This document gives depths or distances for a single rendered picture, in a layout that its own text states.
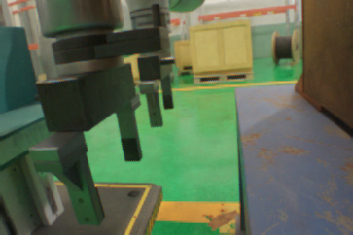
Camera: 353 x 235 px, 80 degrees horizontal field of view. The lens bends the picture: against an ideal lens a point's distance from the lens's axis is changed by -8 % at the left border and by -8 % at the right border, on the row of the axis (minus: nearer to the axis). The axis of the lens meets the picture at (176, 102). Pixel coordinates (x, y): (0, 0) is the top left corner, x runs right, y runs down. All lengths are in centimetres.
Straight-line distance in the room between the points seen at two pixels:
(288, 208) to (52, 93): 27
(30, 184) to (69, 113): 61
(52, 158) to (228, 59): 450
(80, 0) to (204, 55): 444
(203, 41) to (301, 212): 443
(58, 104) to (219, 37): 443
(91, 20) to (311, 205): 30
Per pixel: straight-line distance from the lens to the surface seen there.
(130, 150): 36
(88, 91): 22
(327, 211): 30
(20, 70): 72
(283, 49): 647
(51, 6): 25
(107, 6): 24
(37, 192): 82
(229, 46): 462
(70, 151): 21
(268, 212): 29
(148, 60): 47
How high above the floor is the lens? 82
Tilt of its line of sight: 14 degrees down
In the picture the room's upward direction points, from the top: 7 degrees counter-clockwise
